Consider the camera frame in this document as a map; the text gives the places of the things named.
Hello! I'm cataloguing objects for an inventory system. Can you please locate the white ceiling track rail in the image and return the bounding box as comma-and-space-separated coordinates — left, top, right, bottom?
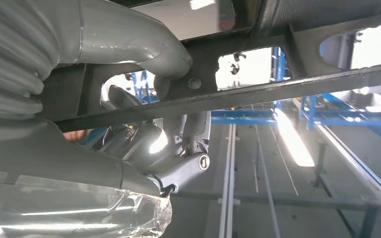
218, 123, 238, 238

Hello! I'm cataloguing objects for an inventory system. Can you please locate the ceiling light strip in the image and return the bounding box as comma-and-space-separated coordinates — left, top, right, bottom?
273, 108, 316, 168

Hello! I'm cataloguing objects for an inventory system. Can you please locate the blue metal shelving frame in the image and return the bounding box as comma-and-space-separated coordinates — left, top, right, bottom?
129, 46, 381, 152

